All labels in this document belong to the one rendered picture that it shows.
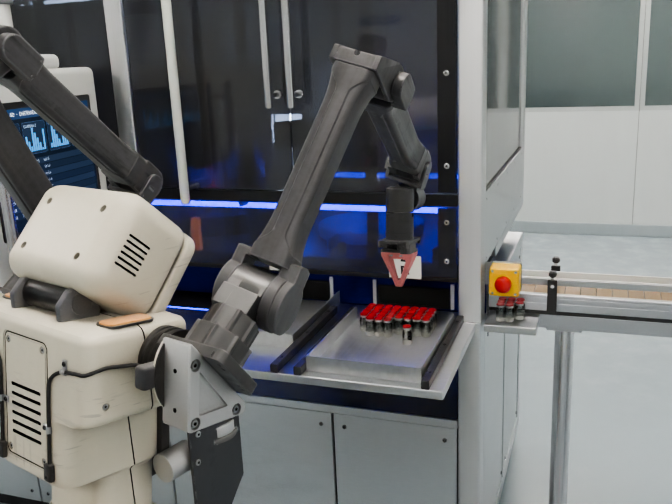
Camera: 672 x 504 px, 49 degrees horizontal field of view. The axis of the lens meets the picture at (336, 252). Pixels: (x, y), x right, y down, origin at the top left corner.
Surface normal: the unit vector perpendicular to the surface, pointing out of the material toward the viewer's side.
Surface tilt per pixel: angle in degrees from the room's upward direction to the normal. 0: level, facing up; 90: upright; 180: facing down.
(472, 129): 90
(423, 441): 90
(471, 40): 90
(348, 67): 61
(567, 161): 90
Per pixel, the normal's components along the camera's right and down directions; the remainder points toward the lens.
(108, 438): 0.80, 0.12
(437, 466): -0.33, 0.26
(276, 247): -0.25, -0.24
